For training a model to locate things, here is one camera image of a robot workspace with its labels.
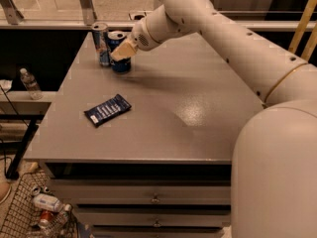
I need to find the blue pepsi can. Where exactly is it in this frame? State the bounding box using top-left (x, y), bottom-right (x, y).
top-left (106, 31), bottom-right (131, 73)

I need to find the wire mesh basket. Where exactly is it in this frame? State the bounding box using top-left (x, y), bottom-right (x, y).
top-left (0, 172), bottom-right (77, 238)

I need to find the clear plastic water bottle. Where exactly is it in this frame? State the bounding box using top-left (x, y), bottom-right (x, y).
top-left (20, 68), bottom-right (43, 100)

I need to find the white bottle in basket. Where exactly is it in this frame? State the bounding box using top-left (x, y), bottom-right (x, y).
top-left (33, 193), bottom-right (62, 212)

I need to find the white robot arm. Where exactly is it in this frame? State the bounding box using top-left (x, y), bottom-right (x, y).
top-left (111, 0), bottom-right (317, 238)

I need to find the dark blue snack packet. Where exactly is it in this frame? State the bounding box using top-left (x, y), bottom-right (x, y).
top-left (84, 94), bottom-right (131, 128)

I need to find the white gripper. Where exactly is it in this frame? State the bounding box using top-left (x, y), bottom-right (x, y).
top-left (110, 16), bottom-right (160, 61)

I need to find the black side table frame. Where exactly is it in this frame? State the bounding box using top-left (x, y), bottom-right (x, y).
top-left (0, 90), bottom-right (57, 180)

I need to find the silver blue redbull can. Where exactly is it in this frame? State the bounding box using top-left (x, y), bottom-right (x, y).
top-left (91, 23), bottom-right (110, 67)

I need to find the red can in basket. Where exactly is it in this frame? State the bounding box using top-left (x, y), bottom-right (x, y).
top-left (38, 210), bottom-right (54, 228)

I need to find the grey drawer cabinet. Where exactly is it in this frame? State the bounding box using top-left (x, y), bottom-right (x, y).
top-left (26, 34), bottom-right (262, 238)

